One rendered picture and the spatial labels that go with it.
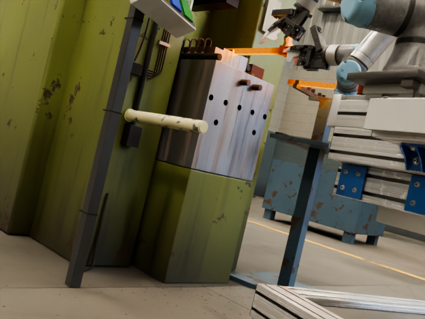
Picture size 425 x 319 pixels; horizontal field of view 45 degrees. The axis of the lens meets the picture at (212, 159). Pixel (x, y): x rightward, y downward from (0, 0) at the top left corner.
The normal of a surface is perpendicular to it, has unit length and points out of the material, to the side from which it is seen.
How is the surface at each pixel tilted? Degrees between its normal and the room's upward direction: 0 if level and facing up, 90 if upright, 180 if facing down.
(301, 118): 90
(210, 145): 90
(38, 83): 90
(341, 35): 90
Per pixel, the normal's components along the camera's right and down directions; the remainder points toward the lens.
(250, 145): 0.68, 0.15
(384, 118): -0.85, -0.20
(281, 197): -0.62, -0.15
